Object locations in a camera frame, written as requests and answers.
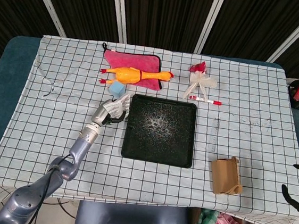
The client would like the yellow rubber chicken toy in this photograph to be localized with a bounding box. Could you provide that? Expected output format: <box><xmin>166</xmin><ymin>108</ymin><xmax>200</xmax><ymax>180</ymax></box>
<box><xmin>97</xmin><ymin>63</ymin><xmax>176</xmax><ymax>93</ymax></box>

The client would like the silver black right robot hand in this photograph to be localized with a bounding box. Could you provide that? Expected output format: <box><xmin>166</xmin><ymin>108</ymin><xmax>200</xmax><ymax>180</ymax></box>
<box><xmin>277</xmin><ymin>161</ymin><xmax>299</xmax><ymax>222</ymax></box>

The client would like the white black checkered tablecloth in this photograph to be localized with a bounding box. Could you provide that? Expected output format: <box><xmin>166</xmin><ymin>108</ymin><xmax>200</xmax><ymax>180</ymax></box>
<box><xmin>0</xmin><ymin>30</ymin><xmax>299</xmax><ymax>224</ymax></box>

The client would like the brown cardboard box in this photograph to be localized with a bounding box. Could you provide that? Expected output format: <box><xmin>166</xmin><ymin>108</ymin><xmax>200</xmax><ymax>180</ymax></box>
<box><xmin>207</xmin><ymin>154</ymin><xmax>247</xmax><ymax>198</ymax></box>

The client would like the white printed pouch bag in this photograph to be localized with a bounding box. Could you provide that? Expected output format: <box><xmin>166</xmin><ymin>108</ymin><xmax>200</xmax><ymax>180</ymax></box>
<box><xmin>104</xmin><ymin>91</ymin><xmax>132</xmax><ymax>121</ymax></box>

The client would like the red feather tuft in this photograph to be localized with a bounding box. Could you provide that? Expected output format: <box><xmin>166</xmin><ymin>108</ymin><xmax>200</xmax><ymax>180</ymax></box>
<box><xmin>188</xmin><ymin>59</ymin><xmax>209</xmax><ymax>74</ymax></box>

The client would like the black square plastic tray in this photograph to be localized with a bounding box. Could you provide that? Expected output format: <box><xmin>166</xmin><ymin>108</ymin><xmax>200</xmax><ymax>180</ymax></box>
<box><xmin>119</xmin><ymin>93</ymin><xmax>201</xmax><ymax>170</ymax></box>

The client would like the blue-grey robot torso base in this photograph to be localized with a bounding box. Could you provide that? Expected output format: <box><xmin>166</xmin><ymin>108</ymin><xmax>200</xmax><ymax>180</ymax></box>
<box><xmin>73</xmin><ymin>196</ymin><xmax>191</xmax><ymax>224</ymax></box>

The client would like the blue foam cube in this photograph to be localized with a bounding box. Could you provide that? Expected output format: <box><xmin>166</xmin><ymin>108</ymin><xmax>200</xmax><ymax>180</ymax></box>
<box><xmin>109</xmin><ymin>80</ymin><xmax>127</xmax><ymax>98</ymax></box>

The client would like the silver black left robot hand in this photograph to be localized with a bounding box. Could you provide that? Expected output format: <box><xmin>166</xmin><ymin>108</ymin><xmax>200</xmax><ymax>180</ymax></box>
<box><xmin>91</xmin><ymin>98</ymin><xmax>131</xmax><ymax>130</ymax></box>

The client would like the pink towel with black trim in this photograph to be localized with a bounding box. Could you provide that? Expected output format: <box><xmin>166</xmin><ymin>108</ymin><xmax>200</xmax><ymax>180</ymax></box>
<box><xmin>97</xmin><ymin>42</ymin><xmax>167</xmax><ymax>92</ymax></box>

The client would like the white marker with red cap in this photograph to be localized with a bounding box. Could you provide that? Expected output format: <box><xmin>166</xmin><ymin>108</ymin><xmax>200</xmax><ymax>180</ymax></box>
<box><xmin>188</xmin><ymin>95</ymin><xmax>223</xmax><ymax>107</ymax></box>

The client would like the transparent plastic ruler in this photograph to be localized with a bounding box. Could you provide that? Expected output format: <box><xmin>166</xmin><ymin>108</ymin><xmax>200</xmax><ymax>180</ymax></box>
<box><xmin>209</xmin><ymin>117</ymin><xmax>220</xmax><ymax>153</ymax></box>

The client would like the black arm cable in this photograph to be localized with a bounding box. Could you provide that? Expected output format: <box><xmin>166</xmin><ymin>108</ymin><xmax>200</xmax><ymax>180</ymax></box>
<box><xmin>36</xmin><ymin>151</ymin><xmax>74</xmax><ymax>218</ymax></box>

